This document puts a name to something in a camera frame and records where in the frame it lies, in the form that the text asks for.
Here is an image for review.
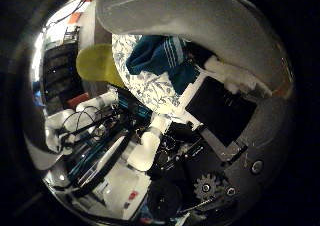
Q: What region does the black shelf unit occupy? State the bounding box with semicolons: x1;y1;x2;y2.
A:
41;42;85;104

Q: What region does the teal striped cloth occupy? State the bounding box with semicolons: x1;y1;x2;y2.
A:
125;35;202;96

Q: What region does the black cable loop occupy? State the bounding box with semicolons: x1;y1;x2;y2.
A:
46;0;93;29

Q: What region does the white box with red sticker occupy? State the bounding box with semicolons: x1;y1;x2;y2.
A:
92;159;152;221

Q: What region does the teal wire bundle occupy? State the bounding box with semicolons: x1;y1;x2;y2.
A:
66;91;153;184

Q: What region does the yellow-green chair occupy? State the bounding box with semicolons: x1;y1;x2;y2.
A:
75;43;126;89

